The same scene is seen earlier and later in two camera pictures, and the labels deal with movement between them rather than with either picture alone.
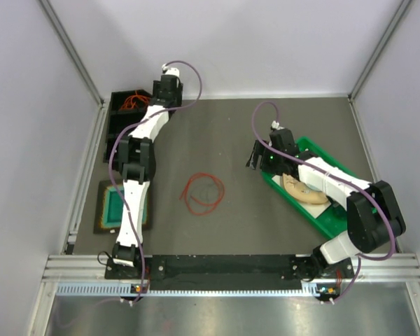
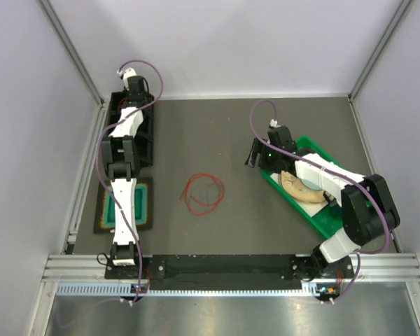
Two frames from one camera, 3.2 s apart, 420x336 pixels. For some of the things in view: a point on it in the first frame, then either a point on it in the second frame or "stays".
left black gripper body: [176, 94] to [145, 98]
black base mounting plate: [227, 267] stays
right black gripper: [260, 149] stays
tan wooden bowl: [307, 192] stays
